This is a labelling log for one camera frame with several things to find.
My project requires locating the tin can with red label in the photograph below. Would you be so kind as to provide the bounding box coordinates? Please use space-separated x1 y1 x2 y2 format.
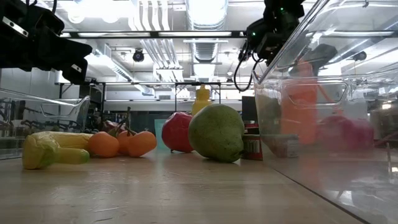
241 123 264 162

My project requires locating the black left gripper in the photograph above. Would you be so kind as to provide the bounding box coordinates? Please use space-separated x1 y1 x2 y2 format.
0 6 93 85

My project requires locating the black aluminium frame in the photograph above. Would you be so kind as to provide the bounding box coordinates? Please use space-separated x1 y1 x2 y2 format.
60 30 398 40

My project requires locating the silver ceiling duct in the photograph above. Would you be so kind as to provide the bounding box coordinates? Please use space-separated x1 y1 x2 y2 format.
185 0 229 63

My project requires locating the black shelf rack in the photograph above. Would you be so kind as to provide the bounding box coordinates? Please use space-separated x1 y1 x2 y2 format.
58 81 222 113

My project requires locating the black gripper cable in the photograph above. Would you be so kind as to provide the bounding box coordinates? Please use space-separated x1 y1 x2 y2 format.
233 40 262 93

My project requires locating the yellow banana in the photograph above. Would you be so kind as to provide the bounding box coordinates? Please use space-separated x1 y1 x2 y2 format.
22 131 95 170

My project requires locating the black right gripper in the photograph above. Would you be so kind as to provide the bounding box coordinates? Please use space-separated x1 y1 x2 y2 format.
247 15 338 75

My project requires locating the dark red apple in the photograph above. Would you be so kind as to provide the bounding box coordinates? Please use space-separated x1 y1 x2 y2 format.
101 119 127 134

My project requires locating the clear plastic bin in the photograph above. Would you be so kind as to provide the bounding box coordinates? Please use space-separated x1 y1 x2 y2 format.
0 88 91 160
251 0 398 224

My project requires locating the green pear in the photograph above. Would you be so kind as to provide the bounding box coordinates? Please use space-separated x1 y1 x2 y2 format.
187 103 246 164

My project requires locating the yellow plastic bottle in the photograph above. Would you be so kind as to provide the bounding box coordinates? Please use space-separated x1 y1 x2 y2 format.
190 84 214 116

